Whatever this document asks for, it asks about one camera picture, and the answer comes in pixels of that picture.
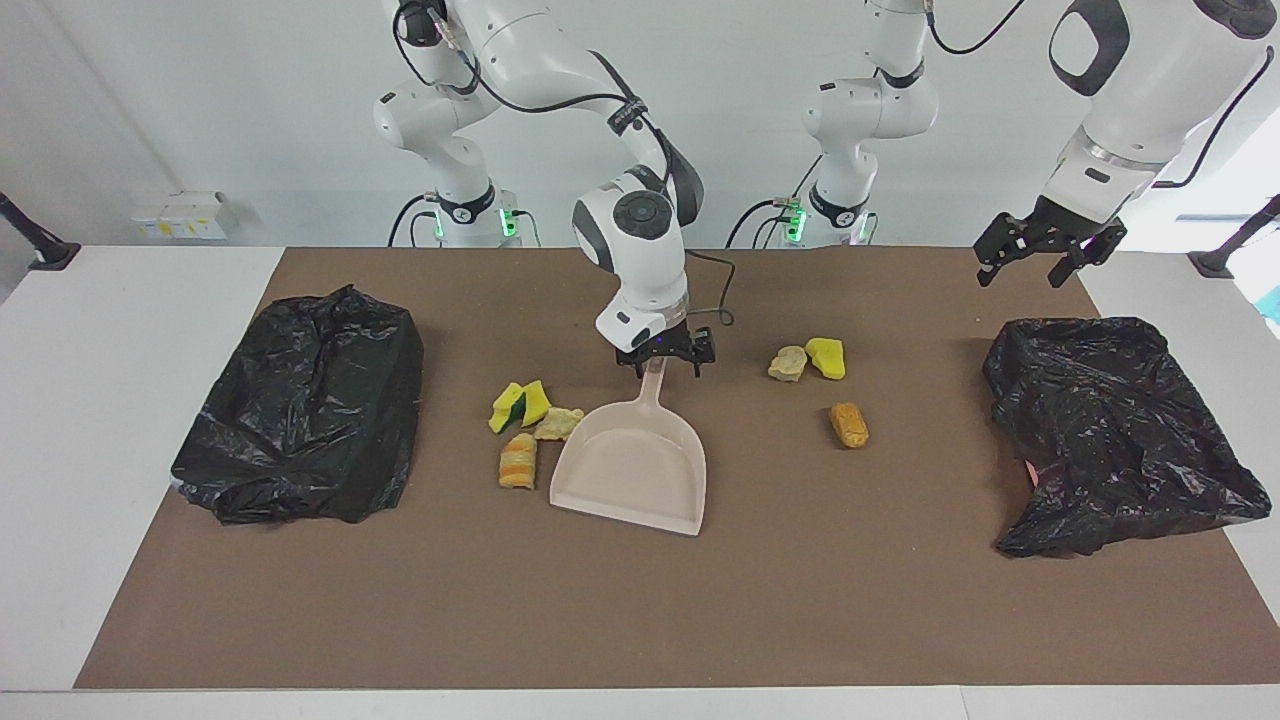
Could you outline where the yellow and green sponge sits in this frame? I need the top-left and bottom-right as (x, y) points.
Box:
(487, 379), (553, 436)

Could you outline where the pale yellow sponge scrap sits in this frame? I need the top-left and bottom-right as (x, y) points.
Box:
(533, 405), (587, 443)

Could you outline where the orange striped sponge piece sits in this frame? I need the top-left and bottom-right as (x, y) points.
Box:
(498, 432), (541, 492)

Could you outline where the orange brown sponge piece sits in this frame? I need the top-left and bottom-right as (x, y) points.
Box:
(829, 401), (871, 450)

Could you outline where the black stand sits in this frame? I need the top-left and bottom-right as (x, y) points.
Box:
(1187, 194), (1280, 280)
(0, 191), (82, 272)

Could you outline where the black trash bag bin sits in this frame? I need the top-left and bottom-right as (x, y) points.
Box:
(170, 284), (426, 526)
(981, 316), (1274, 560)

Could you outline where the black cable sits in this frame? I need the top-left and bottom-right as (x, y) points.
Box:
(1150, 44), (1278, 190)
(684, 249), (738, 328)
(392, 2), (671, 173)
(924, 0), (1033, 57)
(724, 198), (803, 250)
(387, 194), (442, 249)

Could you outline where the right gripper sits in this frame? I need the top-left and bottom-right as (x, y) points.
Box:
(614, 322), (718, 380)

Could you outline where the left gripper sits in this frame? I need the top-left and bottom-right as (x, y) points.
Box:
(974, 194), (1130, 290)

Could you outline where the white cardboard box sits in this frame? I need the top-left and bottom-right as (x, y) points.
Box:
(129, 191), (238, 242)

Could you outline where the beige plastic dustpan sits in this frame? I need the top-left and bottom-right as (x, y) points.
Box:
(549, 357), (708, 537)

